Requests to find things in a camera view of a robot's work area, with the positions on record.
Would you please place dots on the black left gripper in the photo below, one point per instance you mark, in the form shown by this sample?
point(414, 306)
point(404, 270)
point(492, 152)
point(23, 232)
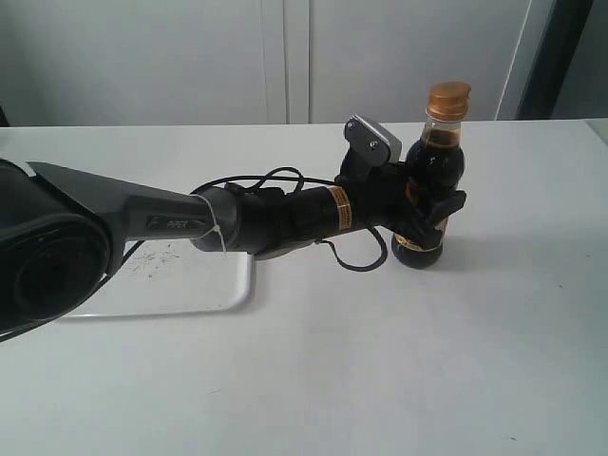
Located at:
point(378, 198)

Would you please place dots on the soy sauce bottle gold cap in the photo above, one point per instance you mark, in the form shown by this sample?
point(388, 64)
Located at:
point(436, 162)

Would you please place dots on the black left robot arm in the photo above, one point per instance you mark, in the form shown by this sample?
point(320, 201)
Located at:
point(65, 233)

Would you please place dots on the white rectangular plastic tray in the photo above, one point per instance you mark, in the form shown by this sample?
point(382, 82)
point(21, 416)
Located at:
point(171, 278)

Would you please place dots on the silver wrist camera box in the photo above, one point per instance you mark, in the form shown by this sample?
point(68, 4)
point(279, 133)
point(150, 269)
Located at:
point(371, 141)

